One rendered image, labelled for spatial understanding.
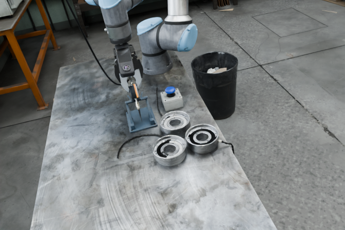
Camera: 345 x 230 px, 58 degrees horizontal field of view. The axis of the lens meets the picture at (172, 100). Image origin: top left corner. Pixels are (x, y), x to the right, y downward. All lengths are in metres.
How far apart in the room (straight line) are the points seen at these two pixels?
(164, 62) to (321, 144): 1.25
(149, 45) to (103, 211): 0.76
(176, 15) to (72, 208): 0.81
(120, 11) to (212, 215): 0.63
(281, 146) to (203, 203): 1.38
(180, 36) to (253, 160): 1.08
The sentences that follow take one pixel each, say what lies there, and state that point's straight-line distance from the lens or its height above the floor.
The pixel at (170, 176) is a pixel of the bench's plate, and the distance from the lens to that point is 0.93.
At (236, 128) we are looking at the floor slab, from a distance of 2.31.
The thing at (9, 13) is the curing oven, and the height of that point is 0.83.
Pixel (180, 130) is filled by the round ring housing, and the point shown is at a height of 0.83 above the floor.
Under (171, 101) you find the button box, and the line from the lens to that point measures 1.15.
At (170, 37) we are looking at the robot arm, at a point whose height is 0.98.
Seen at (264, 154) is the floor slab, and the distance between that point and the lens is 2.12.
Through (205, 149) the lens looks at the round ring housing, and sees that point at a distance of 0.96.
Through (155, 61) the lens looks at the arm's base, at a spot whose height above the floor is 0.86.
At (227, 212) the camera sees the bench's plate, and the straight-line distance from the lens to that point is 0.84.
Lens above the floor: 1.48
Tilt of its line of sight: 34 degrees down
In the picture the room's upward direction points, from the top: 10 degrees counter-clockwise
